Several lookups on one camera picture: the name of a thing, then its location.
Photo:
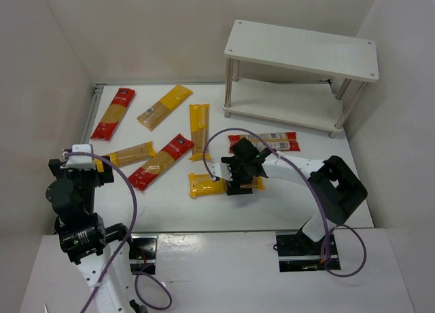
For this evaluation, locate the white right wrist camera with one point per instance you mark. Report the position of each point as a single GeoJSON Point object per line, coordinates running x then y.
{"type": "Point", "coordinates": [220, 171]}

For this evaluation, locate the white two-tier shelf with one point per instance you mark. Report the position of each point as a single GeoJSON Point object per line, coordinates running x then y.
{"type": "Point", "coordinates": [342, 66]}

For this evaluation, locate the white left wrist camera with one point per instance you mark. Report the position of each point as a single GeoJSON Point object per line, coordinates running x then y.
{"type": "Point", "coordinates": [77, 157]}

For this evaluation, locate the yellow spaghetti bag with barcode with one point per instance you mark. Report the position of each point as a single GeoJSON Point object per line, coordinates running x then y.
{"type": "Point", "coordinates": [164, 107]}

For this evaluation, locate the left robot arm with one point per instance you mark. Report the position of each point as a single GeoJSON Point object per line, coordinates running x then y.
{"type": "Point", "coordinates": [100, 253]}

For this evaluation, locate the yellow Pastatime bag front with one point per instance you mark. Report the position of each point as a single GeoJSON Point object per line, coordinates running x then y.
{"type": "Point", "coordinates": [204, 185]}

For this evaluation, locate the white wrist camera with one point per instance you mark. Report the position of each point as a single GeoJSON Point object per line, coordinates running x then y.
{"type": "Point", "coordinates": [220, 171]}
{"type": "Point", "coordinates": [77, 157]}

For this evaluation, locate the red spaghetti bag centre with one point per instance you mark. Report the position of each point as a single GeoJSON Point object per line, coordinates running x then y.
{"type": "Point", "coordinates": [144, 176]}

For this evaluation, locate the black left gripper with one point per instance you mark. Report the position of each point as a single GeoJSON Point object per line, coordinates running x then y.
{"type": "Point", "coordinates": [105, 172]}

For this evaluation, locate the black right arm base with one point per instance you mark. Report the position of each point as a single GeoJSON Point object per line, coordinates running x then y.
{"type": "Point", "coordinates": [298, 253]}

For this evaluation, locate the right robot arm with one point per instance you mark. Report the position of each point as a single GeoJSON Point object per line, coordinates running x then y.
{"type": "Point", "coordinates": [336, 189]}

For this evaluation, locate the yellow spaghetti bag centre upright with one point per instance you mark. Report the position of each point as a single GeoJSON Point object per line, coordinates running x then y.
{"type": "Point", "coordinates": [199, 127]}

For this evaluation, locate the red spaghetti bag near shelf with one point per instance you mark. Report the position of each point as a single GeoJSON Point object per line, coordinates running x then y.
{"type": "Point", "coordinates": [280, 141]}

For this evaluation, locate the red spaghetti bag far left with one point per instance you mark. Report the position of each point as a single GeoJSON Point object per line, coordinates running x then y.
{"type": "Point", "coordinates": [113, 115]}

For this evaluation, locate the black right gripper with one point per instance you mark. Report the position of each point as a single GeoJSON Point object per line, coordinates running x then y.
{"type": "Point", "coordinates": [238, 186]}

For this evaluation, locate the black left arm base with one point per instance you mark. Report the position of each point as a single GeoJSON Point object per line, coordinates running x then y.
{"type": "Point", "coordinates": [142, 254]}

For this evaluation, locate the aluminium table edge rail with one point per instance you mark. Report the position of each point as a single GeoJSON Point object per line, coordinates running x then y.
{"type": "Point", "coordinates": [90, 118]}

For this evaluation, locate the yellow pastatime bag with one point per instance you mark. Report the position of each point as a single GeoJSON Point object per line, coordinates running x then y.
{"type": "Point", "coordinates": [204, 185]}
{"type": "Point", "coordinates": [131, 155]}

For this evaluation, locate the yellow Pastatime bag left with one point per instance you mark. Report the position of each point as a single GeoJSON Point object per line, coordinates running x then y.
{"type": "Point", "coordinates": [131, 155]}

